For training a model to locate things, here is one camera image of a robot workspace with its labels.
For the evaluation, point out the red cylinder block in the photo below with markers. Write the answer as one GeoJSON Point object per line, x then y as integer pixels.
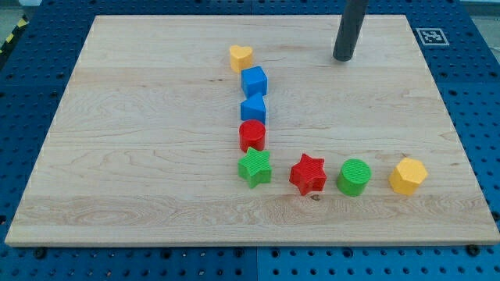
{"type": "Point", "coordinates": [252, 135]}

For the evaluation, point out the green star block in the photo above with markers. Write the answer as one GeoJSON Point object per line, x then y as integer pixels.
{"type": "Point", "coordinates": [255, 167]}

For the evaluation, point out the blue triangle block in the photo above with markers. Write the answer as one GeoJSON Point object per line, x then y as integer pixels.
{"type": "Point", "coordinates": [253, 108]}

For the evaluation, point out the blue cube block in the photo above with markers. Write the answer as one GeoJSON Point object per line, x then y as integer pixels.
{"type": "Point", "coordinates": [254, 81]}

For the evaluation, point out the red star block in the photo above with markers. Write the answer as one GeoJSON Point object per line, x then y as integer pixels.
{"type": "Point", "coordinates": [308, 175]}

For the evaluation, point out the yellow heart block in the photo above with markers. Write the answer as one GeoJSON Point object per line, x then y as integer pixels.
{"type": "Point", "coordinates": [241, 57]}

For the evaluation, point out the light wooden board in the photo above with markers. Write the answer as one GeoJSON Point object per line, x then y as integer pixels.
{"type": "Point", "coordinates": [144, 146]}

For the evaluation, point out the green cylinder block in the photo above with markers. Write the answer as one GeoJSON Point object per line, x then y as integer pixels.
{"type": "Point", "coordinates": [353, 177]}

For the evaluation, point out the yellow hexagon block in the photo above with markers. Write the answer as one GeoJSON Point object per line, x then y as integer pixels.
{"type": "Point", "coordinates": [407, 176]}

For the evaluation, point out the black and white fiducial tag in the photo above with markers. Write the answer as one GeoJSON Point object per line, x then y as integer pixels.
{"type": "Point", "coordinates": [432, 36]}

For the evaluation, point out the yellow black hazard tape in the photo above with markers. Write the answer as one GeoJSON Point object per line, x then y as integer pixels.
{"type": "Point", "coordinates": [12, 39]}

